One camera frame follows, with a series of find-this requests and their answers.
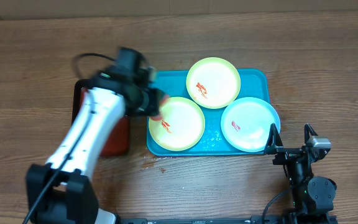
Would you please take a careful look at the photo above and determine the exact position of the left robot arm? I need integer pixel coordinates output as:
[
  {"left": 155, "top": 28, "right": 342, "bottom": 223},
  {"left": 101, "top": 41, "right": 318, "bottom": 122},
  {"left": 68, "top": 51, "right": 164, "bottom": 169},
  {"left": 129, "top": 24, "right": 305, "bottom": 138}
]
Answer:
[{"left": 24, "top": 67, "right": 163, "bottom": 223}]

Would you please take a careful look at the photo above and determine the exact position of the black tray with red liquid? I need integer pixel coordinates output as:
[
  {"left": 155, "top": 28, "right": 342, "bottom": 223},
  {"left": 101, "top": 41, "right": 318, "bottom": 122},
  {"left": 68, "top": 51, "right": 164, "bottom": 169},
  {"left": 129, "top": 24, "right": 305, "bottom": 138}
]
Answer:
[{"left": 71, "top": 79, "right": 130, "bottom": 157}]

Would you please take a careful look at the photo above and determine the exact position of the green plate back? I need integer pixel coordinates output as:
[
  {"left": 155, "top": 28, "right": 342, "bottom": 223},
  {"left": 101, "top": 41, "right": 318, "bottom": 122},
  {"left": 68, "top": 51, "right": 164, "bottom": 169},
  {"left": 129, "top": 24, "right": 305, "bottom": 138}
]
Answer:
[{"left": 186, "top": 57, "right": 241, "bottom": 109}]

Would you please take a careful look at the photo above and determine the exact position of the light blue plate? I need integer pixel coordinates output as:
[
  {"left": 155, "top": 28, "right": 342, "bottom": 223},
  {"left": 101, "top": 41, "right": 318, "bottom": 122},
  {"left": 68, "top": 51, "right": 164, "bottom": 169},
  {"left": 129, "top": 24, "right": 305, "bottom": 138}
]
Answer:
[{"left": 221, "top": 97, "right": 281, "bottom": 153}]

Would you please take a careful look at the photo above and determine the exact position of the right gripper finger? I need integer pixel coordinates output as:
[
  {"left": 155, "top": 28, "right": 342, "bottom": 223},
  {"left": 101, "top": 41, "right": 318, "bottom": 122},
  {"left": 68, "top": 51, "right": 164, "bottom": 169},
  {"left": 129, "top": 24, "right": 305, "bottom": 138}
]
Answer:
[
  {"left": 304, "top": 123, "right": 318, "bottom": 144},
  {"left": 264, "top": 123, "right": 283, "bottom": 153}
]

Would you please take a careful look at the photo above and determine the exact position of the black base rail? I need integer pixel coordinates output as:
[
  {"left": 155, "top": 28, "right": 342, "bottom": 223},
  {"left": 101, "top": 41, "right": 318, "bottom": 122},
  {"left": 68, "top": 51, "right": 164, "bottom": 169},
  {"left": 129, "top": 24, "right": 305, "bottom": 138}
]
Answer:
[{"left": 116, "top": 215, "right": 338, "bottom": 224}]

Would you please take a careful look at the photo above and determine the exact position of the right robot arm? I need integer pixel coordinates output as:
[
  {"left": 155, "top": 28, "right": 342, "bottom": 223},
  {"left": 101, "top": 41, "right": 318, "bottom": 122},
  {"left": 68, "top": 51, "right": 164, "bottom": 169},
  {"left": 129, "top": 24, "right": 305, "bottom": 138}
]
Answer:
[{"left": 259, "top": 124, "right": 337, "bottom": 223}]

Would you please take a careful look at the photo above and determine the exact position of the blue plastic tray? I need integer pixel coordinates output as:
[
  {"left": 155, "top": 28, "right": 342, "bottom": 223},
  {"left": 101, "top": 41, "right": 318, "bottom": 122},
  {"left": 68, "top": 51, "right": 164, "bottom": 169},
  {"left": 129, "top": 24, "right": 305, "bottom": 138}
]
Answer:
[{"left": 147, "top": 68, "right": 270, "bottom": 157}]

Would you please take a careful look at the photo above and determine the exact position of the green plate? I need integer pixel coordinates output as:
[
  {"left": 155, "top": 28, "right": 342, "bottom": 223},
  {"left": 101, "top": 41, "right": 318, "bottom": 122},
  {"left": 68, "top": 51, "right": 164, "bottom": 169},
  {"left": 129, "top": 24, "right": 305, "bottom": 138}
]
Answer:
[
  {"left": 149, "top": 97, "right": 206, "bottom": 151},
  {"left": 186, "top": 57, "right": 241, "bottom": 109}
]

